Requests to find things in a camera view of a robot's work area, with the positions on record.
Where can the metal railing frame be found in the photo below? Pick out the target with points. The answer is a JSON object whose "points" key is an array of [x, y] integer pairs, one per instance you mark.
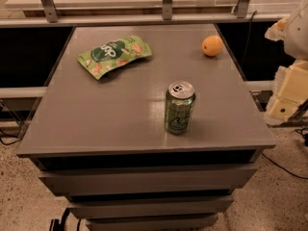
{"points": [[52, 13]]}

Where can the grey drawer cabinet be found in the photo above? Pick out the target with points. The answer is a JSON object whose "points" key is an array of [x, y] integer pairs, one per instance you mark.
{"points": [[103, 144]]}

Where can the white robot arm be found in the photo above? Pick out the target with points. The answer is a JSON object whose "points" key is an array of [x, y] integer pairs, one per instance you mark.
{"points": [[296, 38]]}

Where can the green soda can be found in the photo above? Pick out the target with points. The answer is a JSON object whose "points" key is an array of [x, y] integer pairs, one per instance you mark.
{"points": [[180, 97]]}

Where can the green rice chip bag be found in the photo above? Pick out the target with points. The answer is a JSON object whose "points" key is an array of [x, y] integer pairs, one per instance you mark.
{"points": [[114, 54]]}

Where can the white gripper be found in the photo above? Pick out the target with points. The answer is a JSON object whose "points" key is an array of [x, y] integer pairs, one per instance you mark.
{"points": [[298, 33]]}

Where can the orange fruit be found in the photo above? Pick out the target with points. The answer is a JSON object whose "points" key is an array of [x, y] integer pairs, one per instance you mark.
{"points": [[212, 46]]}

